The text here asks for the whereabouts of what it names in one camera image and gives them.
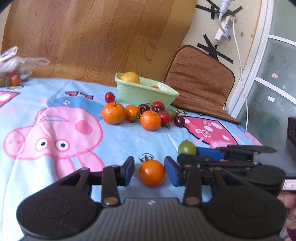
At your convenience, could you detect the small orange tomato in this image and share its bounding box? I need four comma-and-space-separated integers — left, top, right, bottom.
139, 153, 165, 187

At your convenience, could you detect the right hand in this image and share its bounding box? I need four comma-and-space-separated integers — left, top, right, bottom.
278, 192, 296, 241

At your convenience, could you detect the dark purple tomato front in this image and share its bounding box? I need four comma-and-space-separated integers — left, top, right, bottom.
174, 115, 185, 128

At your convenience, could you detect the dark purple tomato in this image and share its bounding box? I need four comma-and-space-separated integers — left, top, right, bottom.
138, 104, 150, 114
174, 115, 185, 128
152, 106, 165, 113

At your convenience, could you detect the red tomato centre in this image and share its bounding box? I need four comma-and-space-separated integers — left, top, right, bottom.
158, 110, 171, 129

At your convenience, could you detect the small green tomato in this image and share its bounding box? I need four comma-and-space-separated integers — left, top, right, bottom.
166, 109, 177, 121

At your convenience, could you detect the mandarin orange middle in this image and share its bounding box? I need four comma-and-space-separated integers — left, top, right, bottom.
140, 110, 162, 131

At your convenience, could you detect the dark purple tomato middle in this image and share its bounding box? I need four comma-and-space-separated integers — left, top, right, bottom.
152, 106, 165, 113

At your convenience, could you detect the red tomato near basket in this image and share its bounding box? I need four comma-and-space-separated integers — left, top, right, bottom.
152, 101, 165, 108

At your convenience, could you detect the dark purple tomato left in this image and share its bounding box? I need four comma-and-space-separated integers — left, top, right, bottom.
138, 104, 150, 114

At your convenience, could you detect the orange tomato behind mandarins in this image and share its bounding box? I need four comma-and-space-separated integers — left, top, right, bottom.
125, 104, 140, 122

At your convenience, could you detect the brown seat cushion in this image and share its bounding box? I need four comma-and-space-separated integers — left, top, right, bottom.
163, 45, 240, 123

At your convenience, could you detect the light green basket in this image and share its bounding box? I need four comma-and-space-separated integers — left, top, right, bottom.
114, 73, 180, 108

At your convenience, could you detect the cartoon pig tablecloth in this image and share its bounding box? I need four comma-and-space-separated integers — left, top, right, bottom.
1, 78, 259, 240

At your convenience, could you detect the mandarin orange far left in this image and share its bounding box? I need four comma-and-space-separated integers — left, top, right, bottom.
101, 102, 125, 125

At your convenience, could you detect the red cherry tomato far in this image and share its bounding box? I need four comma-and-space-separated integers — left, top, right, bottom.
104, 92, 115, 103

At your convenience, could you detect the yellow lemon in basket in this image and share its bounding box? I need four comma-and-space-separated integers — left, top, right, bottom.
120, 71, 140, 84

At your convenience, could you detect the black tape cross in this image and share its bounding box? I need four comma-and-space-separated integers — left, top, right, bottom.
197, 34, 234, 64

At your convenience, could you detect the white power strip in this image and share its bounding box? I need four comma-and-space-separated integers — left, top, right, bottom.
215, 13, 237, 45

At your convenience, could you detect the clear plastic bag of fruit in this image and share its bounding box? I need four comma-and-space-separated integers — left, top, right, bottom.
1, 46, 50, 88

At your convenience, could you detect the wooden board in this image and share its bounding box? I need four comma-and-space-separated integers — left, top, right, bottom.
1, 0, 196, 86

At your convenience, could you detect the white window frame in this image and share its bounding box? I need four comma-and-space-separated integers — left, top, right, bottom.
227, 1, 295, 150

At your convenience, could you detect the white power cable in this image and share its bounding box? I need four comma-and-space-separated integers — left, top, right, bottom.
232, 17, 249, 130

